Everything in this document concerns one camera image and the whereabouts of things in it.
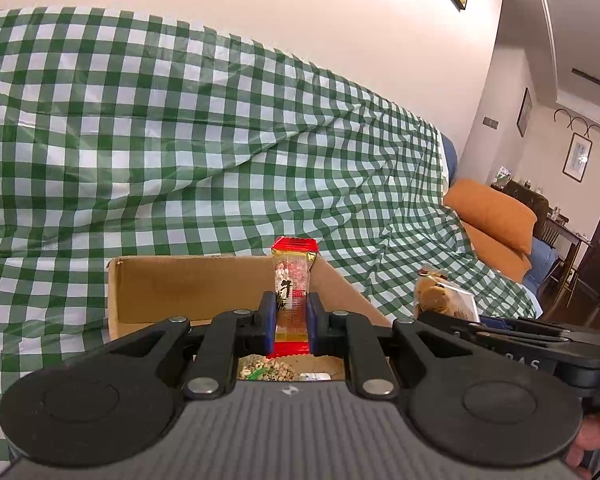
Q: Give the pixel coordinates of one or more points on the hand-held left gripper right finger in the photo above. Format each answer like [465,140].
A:
[316,325]

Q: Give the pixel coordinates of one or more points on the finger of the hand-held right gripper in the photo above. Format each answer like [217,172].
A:
[450,320]
[555,324]

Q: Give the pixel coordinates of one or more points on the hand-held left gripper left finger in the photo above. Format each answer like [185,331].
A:
[267,325]

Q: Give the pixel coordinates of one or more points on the clear cookie packet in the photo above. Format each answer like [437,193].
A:
[437,295]

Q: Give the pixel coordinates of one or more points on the round puffed snack packet green label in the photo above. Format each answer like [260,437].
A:
[265,370]

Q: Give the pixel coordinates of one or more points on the red nougat bar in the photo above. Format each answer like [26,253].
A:
[292,270]

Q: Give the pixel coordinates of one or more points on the brown cardboard box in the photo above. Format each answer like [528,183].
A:
[190,285]

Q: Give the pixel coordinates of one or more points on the person's right hand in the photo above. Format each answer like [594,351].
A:
[595,435]

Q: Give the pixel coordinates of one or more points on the blue sofa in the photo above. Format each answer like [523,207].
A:
[542,260]

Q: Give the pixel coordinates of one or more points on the orange pillow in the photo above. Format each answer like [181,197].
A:
[500,257]
[490,210]

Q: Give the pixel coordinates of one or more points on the wooden dining table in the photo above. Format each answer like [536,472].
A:
[567,234]

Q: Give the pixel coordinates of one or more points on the pale framed picture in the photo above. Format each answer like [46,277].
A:
[577,156]

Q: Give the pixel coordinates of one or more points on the small dark framed picture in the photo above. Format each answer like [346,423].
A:
[524,111]

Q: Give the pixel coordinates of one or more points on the green checked cloth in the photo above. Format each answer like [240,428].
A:
[130,135]

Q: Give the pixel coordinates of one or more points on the ceiling air vent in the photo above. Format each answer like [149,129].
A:
[588,77]

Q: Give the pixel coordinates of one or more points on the wall switch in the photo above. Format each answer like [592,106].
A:
[490,122]

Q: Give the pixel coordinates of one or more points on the arched wall decoration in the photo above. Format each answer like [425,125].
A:
[577,121]

